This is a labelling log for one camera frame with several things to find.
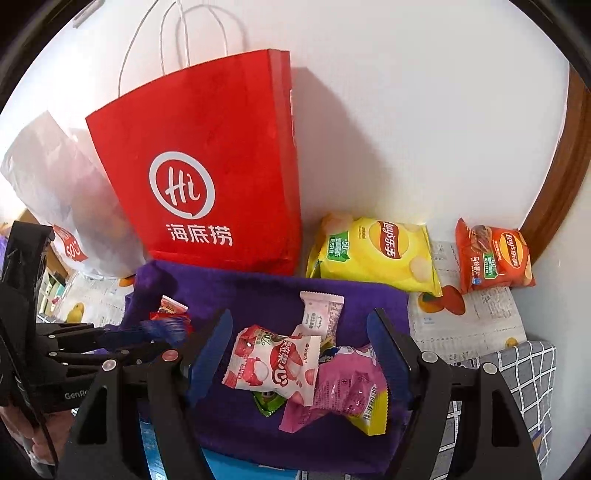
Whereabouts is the yellow snack packet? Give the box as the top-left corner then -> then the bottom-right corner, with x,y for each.
346,388 -> 392,437

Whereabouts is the pink white candy packet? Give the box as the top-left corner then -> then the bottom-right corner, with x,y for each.
293,291 -> 345,344

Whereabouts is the yellow chips bag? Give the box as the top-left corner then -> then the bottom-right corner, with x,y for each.
305,213 -> 443,297

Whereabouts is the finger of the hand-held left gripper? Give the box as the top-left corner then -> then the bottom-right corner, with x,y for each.
46,347 -> 163,371
37,318 -> 192,352

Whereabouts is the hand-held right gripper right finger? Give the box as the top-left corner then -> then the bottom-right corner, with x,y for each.
366,308 -> 543,480

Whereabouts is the pink bear print packet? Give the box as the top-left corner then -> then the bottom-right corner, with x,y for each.
148,294 -> 195,335

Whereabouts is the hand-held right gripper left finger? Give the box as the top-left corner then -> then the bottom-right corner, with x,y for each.
55,308 -> 234,480

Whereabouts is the brown wooden frame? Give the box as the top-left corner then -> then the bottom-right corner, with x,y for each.
522,65 -> 591,264

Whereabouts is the white plastic bag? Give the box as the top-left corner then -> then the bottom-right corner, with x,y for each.
0,111 -> 148,280

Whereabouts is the person's left hand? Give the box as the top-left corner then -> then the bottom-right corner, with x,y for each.
0,406 -> 65,468

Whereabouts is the red paper bag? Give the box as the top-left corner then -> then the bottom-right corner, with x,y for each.
85,0 -> 303,278

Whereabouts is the blue white snack packet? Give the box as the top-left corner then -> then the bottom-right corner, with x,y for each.
322,344 -> 376,366

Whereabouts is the white strawberry snack packet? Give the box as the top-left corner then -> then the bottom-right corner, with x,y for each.
222,325 -> 321,407

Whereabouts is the fruit print blanket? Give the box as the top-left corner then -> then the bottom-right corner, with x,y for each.
37,240 -> 527,367

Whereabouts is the orange chips bag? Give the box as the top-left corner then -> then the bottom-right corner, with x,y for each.
455,218 -> 536,295

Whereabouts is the green snack packet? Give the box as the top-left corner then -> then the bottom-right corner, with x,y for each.
252,390 -> 288,417

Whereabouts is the purple cloth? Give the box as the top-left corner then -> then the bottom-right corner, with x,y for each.
122,261 -> 411,476

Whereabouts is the pink snack packet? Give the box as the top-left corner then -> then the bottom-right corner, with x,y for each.
279,346 -> 391,435

